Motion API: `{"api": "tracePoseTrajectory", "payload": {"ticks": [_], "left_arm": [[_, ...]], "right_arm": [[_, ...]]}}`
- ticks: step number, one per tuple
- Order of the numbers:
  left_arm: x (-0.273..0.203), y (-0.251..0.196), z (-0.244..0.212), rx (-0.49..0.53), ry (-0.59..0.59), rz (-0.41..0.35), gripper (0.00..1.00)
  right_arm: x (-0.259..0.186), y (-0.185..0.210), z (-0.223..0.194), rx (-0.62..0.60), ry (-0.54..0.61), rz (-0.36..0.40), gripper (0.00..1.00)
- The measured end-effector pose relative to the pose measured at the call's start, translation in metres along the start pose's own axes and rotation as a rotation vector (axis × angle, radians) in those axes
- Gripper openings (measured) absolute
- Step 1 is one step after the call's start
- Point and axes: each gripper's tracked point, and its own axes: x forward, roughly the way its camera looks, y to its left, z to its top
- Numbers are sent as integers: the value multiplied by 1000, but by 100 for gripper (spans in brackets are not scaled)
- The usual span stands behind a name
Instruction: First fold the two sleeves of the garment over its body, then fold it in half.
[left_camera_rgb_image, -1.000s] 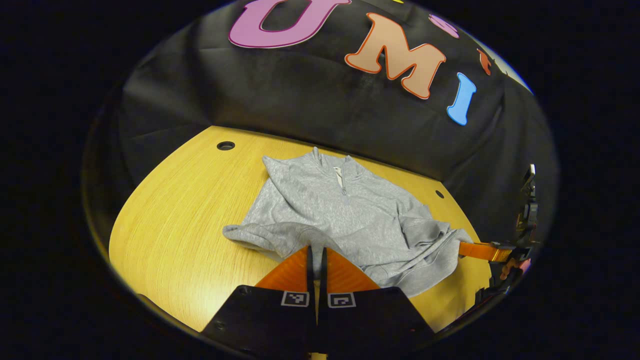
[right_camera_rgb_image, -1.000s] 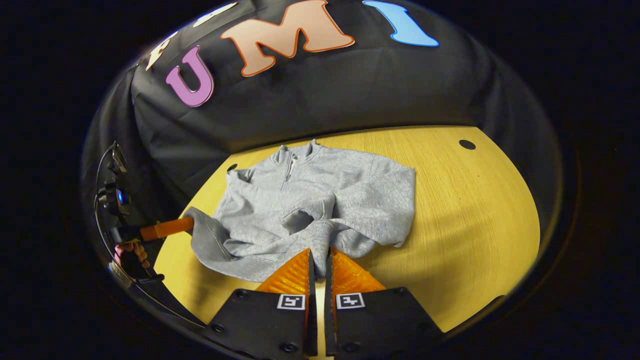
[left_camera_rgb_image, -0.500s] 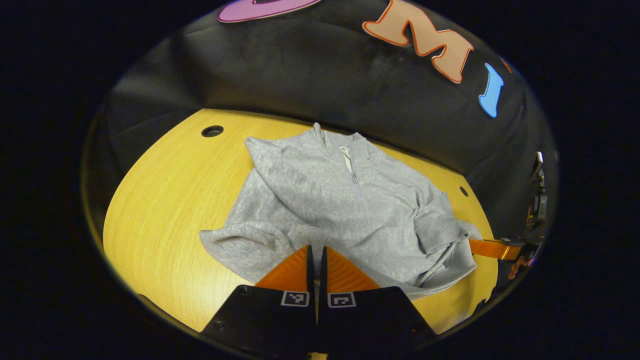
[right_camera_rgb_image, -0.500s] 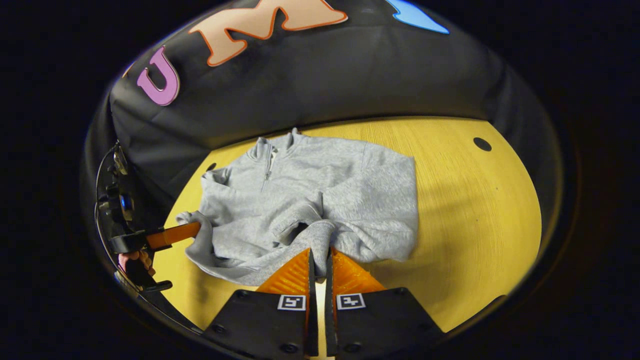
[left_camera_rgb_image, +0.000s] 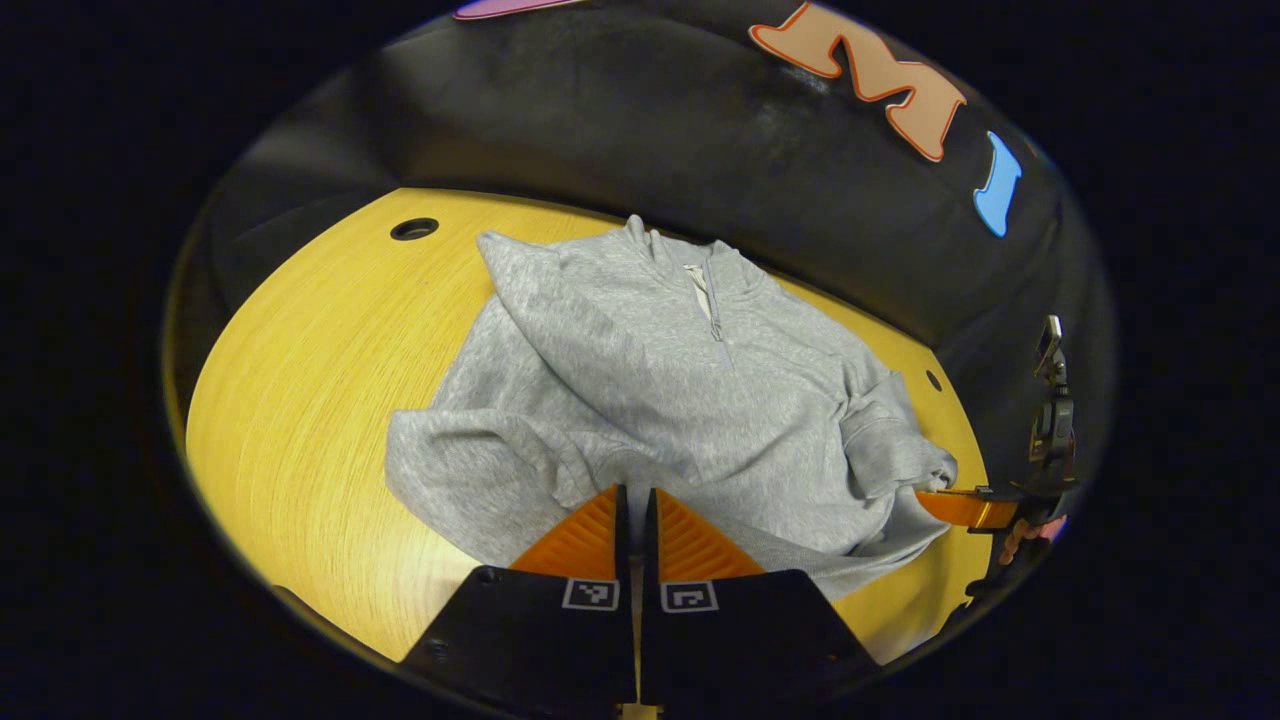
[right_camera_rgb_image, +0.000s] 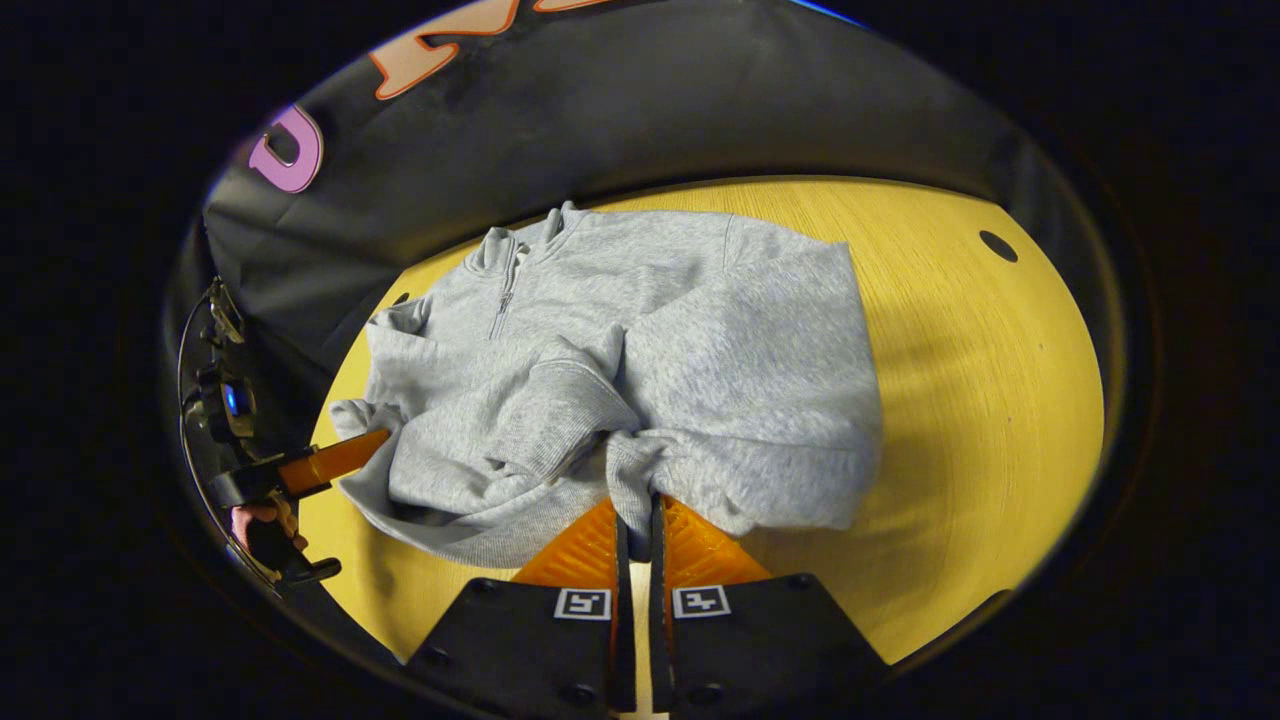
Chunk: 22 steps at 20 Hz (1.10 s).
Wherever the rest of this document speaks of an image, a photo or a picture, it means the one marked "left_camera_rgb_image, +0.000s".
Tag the black backdrop cloth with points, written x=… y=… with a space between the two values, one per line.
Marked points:
x=650 y=120

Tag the grey zip-neck sweatshirt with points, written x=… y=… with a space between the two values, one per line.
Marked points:
x=650 y=400

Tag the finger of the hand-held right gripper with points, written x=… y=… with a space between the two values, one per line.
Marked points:
x=965 y=508

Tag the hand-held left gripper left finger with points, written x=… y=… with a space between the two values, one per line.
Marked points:
x=560 y=650

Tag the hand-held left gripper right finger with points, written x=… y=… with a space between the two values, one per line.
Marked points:
x=740 y=650

